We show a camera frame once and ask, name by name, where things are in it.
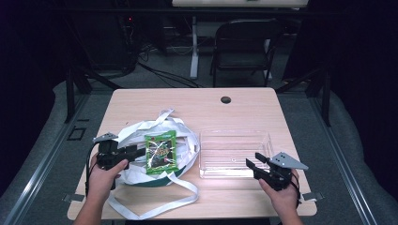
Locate person's left hand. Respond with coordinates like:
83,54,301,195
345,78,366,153
85,154,130,203

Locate black floor cables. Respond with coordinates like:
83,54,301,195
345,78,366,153
136,46,205,89

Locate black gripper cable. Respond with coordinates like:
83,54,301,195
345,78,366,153
84,143,99,197
290,172,302,205

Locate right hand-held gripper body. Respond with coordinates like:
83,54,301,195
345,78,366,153
253,152,310,192

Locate grey table bracket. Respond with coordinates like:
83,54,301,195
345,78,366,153
301,191,326,202
63,193,86,203

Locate black folding chair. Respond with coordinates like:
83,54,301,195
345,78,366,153
208,18,283,89

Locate white tote bag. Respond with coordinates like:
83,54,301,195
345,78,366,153
107,108,202,221

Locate black metal stand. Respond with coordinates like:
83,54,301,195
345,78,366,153
274,64,333,128
63,64,124,124

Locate green snack packet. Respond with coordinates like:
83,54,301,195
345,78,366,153
144,129,180,175

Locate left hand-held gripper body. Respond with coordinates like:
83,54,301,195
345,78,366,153
92,132,132,172

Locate clear plastic container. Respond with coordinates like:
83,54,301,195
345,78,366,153
198,128,273,180

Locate aluminium floor rail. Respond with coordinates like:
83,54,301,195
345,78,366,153
0,93,92,225
307,93,380,225

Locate person's right hand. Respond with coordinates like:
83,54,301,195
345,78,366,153
258,170,302,218

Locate black computer tower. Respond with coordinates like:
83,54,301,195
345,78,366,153
117,12,167,65

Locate white desk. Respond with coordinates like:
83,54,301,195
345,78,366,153
171,0,310,81

